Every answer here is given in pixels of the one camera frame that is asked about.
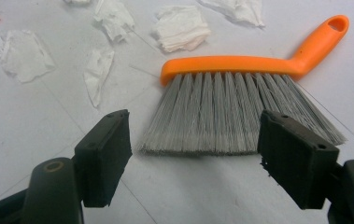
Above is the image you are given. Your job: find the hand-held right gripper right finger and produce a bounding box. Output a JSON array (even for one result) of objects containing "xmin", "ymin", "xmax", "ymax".
[{"xmin": 257, "ymin": 109, "xmax": 341, "ymax": 210}]

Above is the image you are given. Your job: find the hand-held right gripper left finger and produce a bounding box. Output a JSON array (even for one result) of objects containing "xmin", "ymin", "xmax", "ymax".
[{"xmin": 73, "ymin": 108, "xmax": 134, "ymax": 209}]

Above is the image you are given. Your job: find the orange brush with grey bristles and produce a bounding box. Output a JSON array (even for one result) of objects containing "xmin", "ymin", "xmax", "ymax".
[{"xmin": 138, "ymin": 14, "xmax": 350, "ymax": 157}]

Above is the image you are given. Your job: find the pile of white paper scraps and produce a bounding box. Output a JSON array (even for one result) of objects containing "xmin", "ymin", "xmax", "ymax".
[{"xmin": 0, "ymin": 0, "xmax": 266, "ymax": 108}]

